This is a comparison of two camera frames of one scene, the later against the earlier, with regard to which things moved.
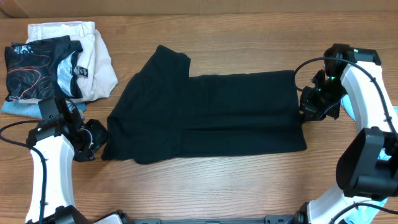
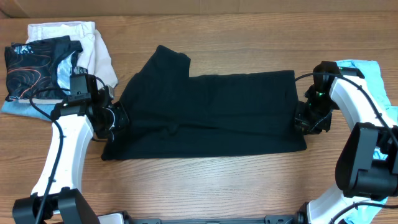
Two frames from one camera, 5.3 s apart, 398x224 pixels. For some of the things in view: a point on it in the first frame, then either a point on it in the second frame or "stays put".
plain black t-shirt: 161,112 stays put
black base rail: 290,219 stays put
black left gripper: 101,135 to 124,121
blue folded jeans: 30,108 stays put
